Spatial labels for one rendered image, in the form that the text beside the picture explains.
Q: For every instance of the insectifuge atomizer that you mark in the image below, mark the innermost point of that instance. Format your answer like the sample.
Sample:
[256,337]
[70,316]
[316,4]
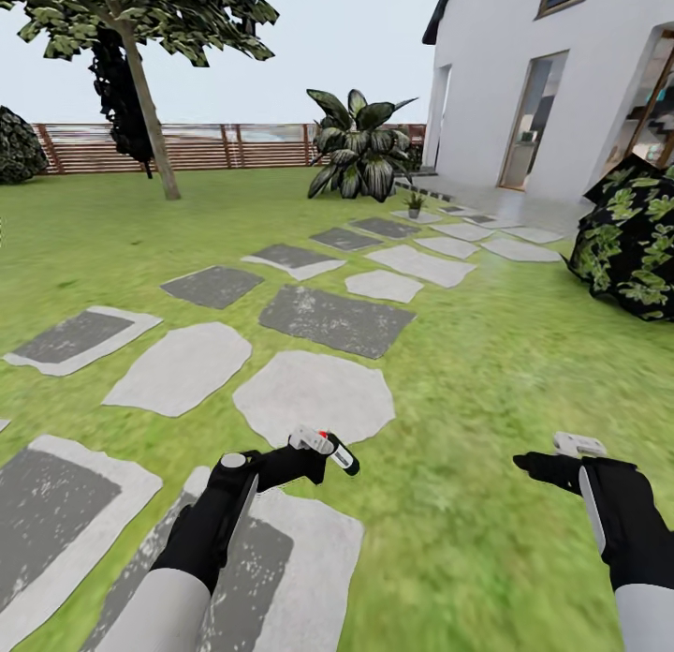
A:
[344,457]

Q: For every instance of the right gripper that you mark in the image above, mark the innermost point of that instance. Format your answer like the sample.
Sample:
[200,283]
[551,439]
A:
[546,467]

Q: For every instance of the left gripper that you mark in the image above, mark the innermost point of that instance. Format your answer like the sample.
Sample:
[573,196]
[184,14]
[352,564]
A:
[302,462]

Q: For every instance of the door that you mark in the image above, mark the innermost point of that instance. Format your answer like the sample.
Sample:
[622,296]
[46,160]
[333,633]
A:
[648,130]

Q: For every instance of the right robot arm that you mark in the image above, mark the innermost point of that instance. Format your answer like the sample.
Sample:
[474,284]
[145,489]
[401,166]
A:
[629,531]

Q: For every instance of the fixed window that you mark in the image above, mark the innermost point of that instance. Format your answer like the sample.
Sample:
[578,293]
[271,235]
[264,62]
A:
[540,90]

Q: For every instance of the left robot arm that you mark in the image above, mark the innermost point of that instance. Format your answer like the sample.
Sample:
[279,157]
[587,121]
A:
[167,611]

